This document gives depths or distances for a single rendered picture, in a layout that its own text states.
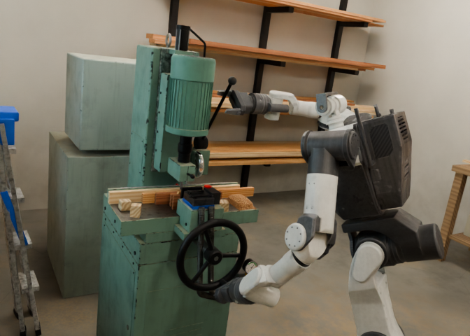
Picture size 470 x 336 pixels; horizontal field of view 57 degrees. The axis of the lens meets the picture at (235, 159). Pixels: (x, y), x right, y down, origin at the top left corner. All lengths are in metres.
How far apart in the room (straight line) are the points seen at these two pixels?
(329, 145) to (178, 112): 0.68
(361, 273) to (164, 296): 0.79
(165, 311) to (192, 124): 0.77
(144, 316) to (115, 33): 2.69
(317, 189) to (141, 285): 0.86
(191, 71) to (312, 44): 3.45
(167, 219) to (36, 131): 2.43
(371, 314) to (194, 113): 0.97
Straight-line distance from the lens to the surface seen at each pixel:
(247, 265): 1.90
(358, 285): 1.57
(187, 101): 1.70
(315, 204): 1.25
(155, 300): 1.85
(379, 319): 1.63
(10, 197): 2.31
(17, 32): 3.86
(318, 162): 1.26
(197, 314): 1.99
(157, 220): 1.69
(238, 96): 1.79
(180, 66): 1.70
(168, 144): 1.88
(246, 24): 4.53
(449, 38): 4.97
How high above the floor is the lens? 1.55
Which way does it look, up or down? 14 degrees down
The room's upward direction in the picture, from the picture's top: 7 degrees clockwise
